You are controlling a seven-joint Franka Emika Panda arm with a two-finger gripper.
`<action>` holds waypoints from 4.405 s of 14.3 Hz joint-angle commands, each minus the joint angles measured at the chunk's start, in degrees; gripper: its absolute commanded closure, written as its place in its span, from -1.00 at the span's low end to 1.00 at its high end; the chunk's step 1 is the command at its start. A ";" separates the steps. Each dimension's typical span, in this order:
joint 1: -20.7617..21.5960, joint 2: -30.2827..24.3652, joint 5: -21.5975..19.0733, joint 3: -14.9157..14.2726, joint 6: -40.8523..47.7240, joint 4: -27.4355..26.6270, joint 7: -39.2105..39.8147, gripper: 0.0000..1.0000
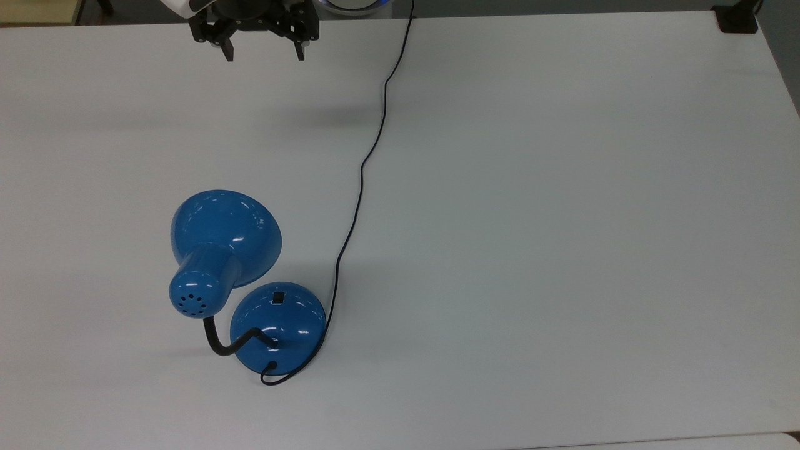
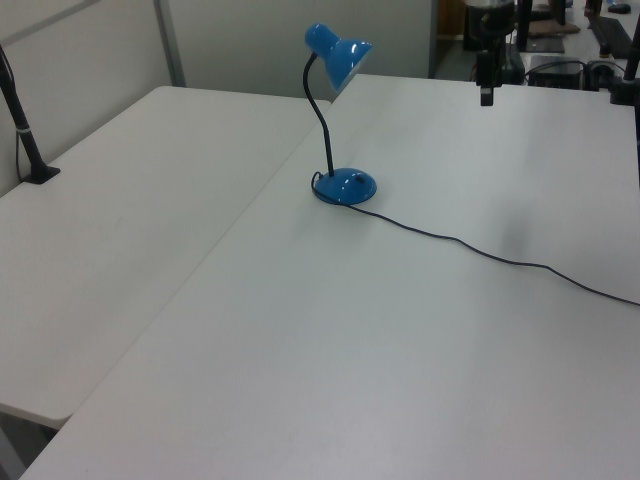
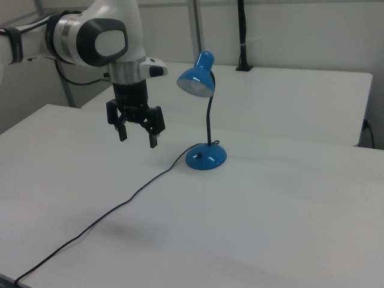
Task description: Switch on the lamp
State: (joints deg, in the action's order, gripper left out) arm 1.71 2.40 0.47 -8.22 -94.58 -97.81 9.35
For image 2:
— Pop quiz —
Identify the brown flat pad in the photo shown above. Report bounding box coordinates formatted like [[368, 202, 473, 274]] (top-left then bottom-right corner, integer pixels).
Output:
[[528, 19, 581, 37]]

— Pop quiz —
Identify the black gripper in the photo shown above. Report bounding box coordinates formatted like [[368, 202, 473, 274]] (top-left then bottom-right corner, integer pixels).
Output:
[[474, 48, 503, 107]]

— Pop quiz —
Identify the black lamp power cord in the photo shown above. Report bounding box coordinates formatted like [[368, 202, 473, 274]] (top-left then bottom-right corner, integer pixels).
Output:
[[309, 171, 640, 306]]

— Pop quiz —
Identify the black upright post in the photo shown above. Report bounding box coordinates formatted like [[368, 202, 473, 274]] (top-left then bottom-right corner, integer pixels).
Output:
[[516, 0, 534, 51]]

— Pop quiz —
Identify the black electronics box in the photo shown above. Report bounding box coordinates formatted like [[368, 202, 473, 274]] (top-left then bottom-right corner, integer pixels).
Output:
[[524, 57, 587, 90]]

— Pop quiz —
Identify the blue gooseneck desk lamp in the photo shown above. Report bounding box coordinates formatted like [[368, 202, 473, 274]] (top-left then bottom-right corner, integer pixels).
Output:
[[303, 22, 379, 205]]

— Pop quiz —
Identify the black clamp stand pole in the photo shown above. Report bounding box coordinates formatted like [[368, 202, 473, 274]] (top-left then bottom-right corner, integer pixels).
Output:
[[608, 27, 640, 106]]

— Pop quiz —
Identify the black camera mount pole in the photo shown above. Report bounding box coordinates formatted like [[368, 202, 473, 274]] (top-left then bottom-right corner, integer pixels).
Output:
[[0, 44, 61, 185]]

